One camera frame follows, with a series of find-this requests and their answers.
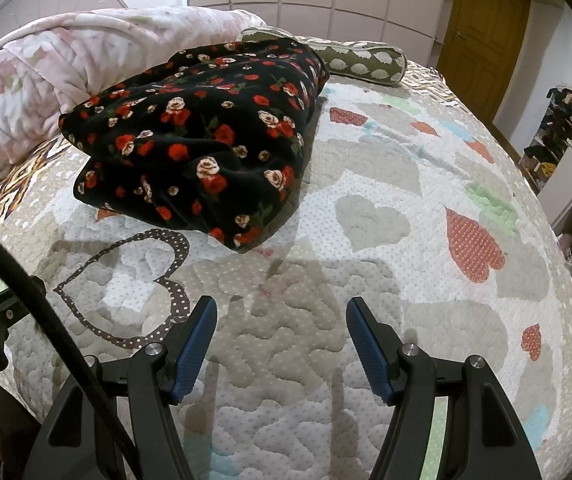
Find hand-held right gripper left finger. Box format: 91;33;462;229
21;296;218;480

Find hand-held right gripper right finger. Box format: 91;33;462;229
346;297;544;480

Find black floral garment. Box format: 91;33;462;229
58;40;331;255

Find pile of dark clothes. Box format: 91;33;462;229
518;85;572;186

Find white heart quilt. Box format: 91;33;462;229
0;35;572;480

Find pink floral blanket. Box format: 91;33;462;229
0;5;267;196

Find white shelf unit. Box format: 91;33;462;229
516;125;572;311

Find olive patterned pillow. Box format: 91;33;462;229
238;26;409;88

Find brown wooden door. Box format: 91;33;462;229
436;0;531;121

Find black cable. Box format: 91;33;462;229
0;216;143;480

